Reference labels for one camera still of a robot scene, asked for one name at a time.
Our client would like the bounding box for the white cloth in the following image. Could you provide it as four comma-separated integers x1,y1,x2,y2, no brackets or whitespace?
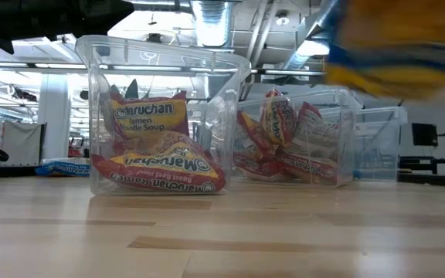
1,121,47,167

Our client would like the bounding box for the red Maruchan ramen pack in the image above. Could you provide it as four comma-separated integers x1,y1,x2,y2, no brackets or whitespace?
290,101,341,159
90,130,227,195
260,87,297,147
274,148,340,187
233,110,285,182
104,90,191,146

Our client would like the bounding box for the blue Maruchan ramen pack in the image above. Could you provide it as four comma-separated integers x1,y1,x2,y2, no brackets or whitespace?
322,0,445,100
35,156,91,178

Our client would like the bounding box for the white building column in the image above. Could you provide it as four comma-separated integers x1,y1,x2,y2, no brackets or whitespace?
38,73,72,160

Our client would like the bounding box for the silver ventilation duct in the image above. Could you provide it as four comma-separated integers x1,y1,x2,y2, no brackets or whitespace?
189,0,243,48
282,0,341,71

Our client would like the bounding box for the black monitor on arm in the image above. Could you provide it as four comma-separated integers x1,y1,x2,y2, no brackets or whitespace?
398,122,445,175

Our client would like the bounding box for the small clear plastic bin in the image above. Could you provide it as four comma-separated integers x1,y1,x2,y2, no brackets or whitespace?
74,34,253,197

